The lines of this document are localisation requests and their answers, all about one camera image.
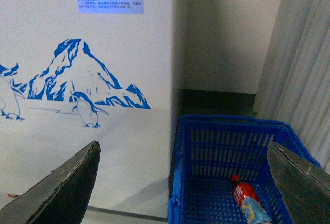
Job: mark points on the red iced tea bottle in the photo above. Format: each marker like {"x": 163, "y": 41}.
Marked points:
{"x": 248, "y": 201}

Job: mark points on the white chest freezer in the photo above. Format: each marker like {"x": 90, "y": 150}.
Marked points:
{"x": 68, "y": 78}

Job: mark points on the white curtain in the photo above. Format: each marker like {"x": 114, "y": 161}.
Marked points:
{"x": 294, "y": 85}

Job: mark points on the blue plastic basket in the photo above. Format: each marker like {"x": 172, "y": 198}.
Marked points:
{"x": 210, "y": 150}

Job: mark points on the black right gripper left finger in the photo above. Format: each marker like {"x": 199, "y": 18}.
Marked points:
{"x": 62, "y": 196}

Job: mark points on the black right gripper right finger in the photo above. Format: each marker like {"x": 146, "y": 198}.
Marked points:
{"x": 304, "y": 187}

